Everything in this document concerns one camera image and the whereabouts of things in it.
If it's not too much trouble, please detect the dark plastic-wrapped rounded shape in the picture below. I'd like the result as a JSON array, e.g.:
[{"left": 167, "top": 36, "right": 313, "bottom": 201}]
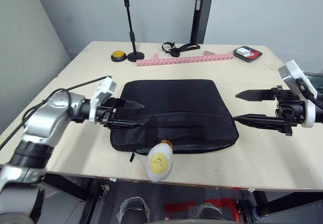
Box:
[
  {"left": 118, "top": 196, "right": 149, "bottom": 224},
  {"left": 192, "top": 203, "right": 225, "bottom": 224}
]

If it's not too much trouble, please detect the long pink ruler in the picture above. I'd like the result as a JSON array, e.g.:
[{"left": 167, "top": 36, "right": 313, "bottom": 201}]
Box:
[{"left": 136, "top": 53, "right": 235, "bottom": 67}]

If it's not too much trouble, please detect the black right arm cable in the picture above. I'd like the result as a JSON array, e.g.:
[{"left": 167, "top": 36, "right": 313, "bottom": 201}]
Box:
[{"left": 297, "top": 77, "right": 323, "bottom": 111}]

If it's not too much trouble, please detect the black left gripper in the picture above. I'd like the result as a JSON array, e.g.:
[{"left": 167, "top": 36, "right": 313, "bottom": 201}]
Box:
[{"left": 95, "top": 97, "right": 145, "bottom": 129}]

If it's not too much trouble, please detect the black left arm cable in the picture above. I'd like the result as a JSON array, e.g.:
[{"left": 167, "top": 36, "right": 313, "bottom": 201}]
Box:
[{"left": 0, "top": 75, "right": 113, "bottom": 151}]

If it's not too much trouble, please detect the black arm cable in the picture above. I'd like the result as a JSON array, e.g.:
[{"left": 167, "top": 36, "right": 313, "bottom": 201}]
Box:
[
  {"left": 297, "top": 77, "right": 323, "bottom": 111},
  {"left": 0, "top": 75, "right": 113, "bottom": 151}
]

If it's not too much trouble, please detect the small white box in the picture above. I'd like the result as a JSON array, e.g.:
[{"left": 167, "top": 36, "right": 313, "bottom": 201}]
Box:
[{"left": 238, "top": 46, "right": 253, "bottom": 57}]

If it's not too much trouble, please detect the yellow button black base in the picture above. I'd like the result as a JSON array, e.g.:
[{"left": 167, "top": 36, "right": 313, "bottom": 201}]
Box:
[{"left": 110, "top": 49, "right": 127, "bottom": 63}]

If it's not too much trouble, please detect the black laptop bag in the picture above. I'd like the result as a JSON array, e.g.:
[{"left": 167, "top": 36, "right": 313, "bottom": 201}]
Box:
[{"left": 110, "top": 79, "right": 240, "bottom": 156}]

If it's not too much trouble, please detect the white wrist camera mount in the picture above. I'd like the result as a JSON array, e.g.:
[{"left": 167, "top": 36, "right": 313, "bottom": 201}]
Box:
[
  {"left": 277, "top": 59, "right": 317, "bottom": 129},
  {"left": 89, "top": 77, "right": 118, "bottom": 124}
]

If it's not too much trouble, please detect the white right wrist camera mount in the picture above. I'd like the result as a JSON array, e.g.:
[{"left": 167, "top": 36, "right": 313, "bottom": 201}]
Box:
[{"left": 277, "top": 59, "right": 317, "bottom": 129}]

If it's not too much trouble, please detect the black table frame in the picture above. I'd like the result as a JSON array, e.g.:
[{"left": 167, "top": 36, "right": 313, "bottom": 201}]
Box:
[{"left": 41, "top": 173, "right": 323, "bottom": 224}]

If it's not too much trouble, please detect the black phone holder stand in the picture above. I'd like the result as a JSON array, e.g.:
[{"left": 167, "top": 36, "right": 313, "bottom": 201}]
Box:
[{"left": 116, "top": 0, "right": 146, "bottom": 63}]

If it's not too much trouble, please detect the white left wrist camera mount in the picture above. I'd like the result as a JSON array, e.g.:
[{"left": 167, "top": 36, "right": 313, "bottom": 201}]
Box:
[{"left": 89, "top": 77, "right": 118, "bottom": 124}]

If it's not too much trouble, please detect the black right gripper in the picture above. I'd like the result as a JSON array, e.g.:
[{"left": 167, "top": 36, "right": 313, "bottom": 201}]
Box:
[{"left": 233, "top": 84, "right": 307, "bottom": 137}]

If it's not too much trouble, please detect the black strap with buckle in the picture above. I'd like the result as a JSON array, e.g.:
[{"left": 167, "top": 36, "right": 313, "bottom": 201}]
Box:
[{"left": 161, "top": 41, "right": 202, "bottom": 58}]

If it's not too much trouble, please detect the black tray red inside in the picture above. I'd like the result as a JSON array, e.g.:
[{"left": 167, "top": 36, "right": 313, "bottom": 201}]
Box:
[{"left": 233, "top": 46, "right": 263, "bottom": 64}]

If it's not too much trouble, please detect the white egg plush toy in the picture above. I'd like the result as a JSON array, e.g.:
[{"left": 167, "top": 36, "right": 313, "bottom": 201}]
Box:
[{"left": 145, "top": 138, "right": 175, "bottom": 183}]

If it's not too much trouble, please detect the black vertical post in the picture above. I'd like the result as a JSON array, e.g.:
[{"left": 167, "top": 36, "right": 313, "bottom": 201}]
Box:
[{"left": 189, "top": 0, "right": 216, "bottom": 44}]

